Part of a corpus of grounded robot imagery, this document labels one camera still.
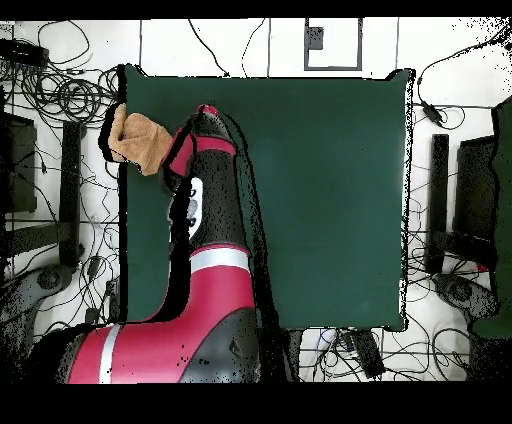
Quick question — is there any tan terry towel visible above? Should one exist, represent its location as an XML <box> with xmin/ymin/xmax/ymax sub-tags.
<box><xmin>106</xmin><ymin>102</ymin><xmax>174</xmax><ymax>178</ymax></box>

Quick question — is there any black flat panel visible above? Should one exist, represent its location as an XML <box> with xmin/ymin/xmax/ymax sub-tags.
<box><xmin>453</xmin><ymin>135</ymin><xmax>498</xmax><ymax>241</ymax></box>

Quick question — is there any black stand base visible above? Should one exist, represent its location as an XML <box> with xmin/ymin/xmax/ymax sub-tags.
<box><xmin>423</xmin><ymin>133</ymin><xmax>497</xmax><ymax>277</ymax></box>
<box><xmin>3</xmin><ymin>120</ymin><xmax>86</xmax><ymax>269</ymax></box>

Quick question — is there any dark green tablecloth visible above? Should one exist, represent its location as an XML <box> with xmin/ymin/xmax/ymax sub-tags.
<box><xmin>118</xmin><ymin>63</ymin><xmax>415</xmax><ymax>333</ymax></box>

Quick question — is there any black box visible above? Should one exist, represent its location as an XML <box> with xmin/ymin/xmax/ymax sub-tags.
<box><xmin>0</xmin><ymin>111</ymin><xmax>38</xmax><ymax>215</ymax></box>

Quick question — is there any small grey box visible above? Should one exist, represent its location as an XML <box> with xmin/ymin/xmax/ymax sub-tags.
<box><xmin>305</xmin><ymin>26</ymin><xmax>324</xmax><ymax>51</ymax></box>

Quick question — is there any black power strip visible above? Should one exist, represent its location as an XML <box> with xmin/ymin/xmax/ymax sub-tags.
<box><xmin>0</xmin><ymin>37</ymin><xmax>50</xmax><ymax>67</ymax></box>

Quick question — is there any black extension block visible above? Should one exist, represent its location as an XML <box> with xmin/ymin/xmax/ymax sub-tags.
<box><xmin>350</xmin><ymin>328</ymin><xmax>386</xmax><ymax>380</ymax></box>

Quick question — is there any green cloth covered board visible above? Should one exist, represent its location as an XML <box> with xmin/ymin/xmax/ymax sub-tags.
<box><xmin>471</xmin><ymin>94</ymin><xmax>512</xmax><ymax>340</ymax></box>

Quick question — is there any thin black cable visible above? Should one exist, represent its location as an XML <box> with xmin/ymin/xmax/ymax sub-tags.
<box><xmin>187</xmin><ymin>18</ymin><xmax>231</xmax><ymax>78</ymax></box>
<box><xmin>240</xmin><ymin>17</ymin><xmax>267</xmax><ymax>78</ymax></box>

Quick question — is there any coiled black cable bundle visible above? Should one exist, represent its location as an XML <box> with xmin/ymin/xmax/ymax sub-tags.
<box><xmin>21</xmin><ymin>65</ymin><xmax>120</xmax><ymax>127</ymax></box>

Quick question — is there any grey floor frame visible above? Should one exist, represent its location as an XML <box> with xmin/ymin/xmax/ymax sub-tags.
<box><xmin>303</xmin><ymin>17</ymin><xmax>364</xmax><ymax>72</ymax></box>

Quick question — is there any robot pedestal leg with foot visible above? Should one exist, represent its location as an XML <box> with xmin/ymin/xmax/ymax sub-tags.
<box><xmin>0</xmin><ymin>263</ymin><xmax>76</xmax><ymax>383</ymax></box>
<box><xmin>433</xmin><ymin>272</ymin><xmax>501</xmax><ymax>323</ymax></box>

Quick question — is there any black power adapter with cable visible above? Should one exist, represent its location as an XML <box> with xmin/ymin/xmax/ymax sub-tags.
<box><xmin>415</xmin><ymin>29</ymin><xmax>512</xmax><ymax>131</ymax></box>

